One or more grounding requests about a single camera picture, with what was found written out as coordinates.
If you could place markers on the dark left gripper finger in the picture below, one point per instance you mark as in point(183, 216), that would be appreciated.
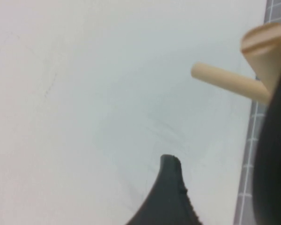
point(166, 199)

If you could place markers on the black over-ear headphones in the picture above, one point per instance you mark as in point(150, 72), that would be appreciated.
point(275, 152)

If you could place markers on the wooden peg headphone stand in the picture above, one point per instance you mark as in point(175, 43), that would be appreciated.
point(229, 82)

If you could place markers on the grey white-grid tablecloth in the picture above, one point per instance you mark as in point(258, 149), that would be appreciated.
point(248, 164)

